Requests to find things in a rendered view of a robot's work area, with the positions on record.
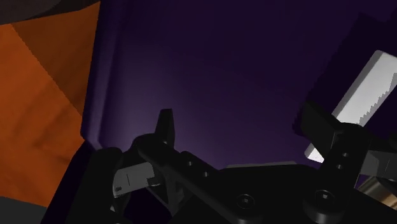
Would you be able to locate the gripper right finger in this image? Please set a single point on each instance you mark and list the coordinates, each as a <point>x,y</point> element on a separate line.
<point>347,145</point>

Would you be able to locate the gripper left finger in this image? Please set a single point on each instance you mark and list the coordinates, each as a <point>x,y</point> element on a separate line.
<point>173,167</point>

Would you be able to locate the beige object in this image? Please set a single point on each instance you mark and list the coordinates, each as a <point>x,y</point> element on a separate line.
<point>380,192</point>

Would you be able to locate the white rectangular block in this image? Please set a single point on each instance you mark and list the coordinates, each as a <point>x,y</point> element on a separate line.
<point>369,90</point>

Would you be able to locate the dark purple sofa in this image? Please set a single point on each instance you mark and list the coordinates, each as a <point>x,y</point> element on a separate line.
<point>217,77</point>

